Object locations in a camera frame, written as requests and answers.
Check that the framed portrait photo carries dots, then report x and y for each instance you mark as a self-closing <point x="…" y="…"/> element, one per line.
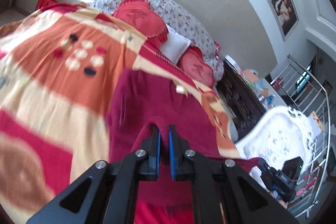
<point x="284" y="11"/>

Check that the white pillow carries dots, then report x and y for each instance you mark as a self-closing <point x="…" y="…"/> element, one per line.
<point x="174" y="43"/>

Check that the floral grey pillows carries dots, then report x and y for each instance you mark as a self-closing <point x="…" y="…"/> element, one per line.
<point x="178" y="16"/>

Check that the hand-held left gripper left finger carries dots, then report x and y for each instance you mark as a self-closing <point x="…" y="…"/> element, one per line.
<point x="156" y="150"/>

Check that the orange box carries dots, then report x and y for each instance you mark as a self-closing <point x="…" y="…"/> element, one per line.
<point x="250" y="76"/>

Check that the dark red sweater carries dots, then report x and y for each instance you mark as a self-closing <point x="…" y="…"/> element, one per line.
<point x="136" y="108"/>

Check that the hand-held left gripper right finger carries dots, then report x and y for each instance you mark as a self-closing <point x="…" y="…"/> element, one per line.
<point x="172" y="153"/>

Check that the metal stair railing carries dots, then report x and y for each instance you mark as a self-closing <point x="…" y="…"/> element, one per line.
<point x="325" y="98"/>

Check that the dark carved wooden cabinet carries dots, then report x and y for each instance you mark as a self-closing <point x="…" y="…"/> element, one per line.
<point x="244" y="106"/>

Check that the white ornate chair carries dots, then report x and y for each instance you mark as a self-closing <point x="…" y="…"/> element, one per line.
<point x="273" y="140"/>

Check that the orange red printed blanket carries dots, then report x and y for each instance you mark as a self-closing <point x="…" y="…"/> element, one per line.
<point x="52" y="69"/>

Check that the red heart pillow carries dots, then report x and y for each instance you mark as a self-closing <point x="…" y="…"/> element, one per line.
<point x="136" y="16"/>
<point x="197" y="69"/>

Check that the red patterned wrapped bundle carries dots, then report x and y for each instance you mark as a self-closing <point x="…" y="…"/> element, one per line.
<point x="217" y="47"/>

